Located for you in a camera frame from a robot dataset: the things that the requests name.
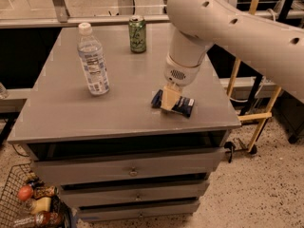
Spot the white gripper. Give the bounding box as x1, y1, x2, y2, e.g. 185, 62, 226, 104
161, 55, 200, 111

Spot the blue rxbar blueberry wrapper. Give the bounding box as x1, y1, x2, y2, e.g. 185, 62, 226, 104
151, 89, 195, 118

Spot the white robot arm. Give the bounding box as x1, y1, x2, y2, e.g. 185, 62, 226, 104
165, 0, 304, 102

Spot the green soda can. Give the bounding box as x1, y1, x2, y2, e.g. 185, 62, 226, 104
128, 15, 146, 53

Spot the grey drawer cabinet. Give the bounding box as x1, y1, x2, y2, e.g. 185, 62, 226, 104
9, 24, 239, 222

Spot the clear plastic water bottle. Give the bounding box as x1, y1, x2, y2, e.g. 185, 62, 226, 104
77, 23, 109, 96

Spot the cream bottle in basket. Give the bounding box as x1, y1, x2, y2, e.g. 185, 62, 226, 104
28, 197, 51, 215

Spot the red round fruit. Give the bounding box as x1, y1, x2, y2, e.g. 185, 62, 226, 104
17, 185, 33, 201

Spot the red sauce bottle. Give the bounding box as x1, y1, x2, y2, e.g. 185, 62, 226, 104
12, 212, 64, 228

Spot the yellow wooden frame stand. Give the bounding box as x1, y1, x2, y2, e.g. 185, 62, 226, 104
226, 0, 283, 154

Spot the grey metal rail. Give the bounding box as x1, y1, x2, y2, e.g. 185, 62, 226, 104
0, 9, 304, 29

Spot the black wire basket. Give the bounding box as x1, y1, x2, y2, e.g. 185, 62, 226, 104
0, 163, 74, 228

